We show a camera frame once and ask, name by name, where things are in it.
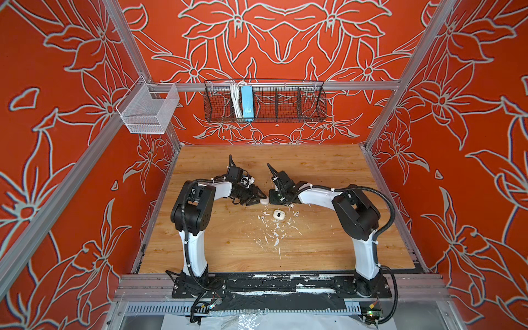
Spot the white earbud charging case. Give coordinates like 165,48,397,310
273,209,285,221

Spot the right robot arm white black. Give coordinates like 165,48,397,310
268,165,396,298

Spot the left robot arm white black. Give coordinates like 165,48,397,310
170,157,268,291

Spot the light blue box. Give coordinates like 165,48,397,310
240,85,254,122

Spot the small circuit board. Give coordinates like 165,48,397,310
360,304,383,328

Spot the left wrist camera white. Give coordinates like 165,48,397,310
239,175,255,188

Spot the black wire wall basket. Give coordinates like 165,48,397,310
203,78,327,124

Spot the white coiled cable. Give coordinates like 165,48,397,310
230,82,243,120

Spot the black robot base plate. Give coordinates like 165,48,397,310
171,274,393,314

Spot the white wire mesh basket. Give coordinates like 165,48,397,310
115,76,180,134

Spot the grey slotted cable duct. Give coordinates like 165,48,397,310
123,302,362,318

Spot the aluminium frame rail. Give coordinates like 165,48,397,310
359,0,457,273

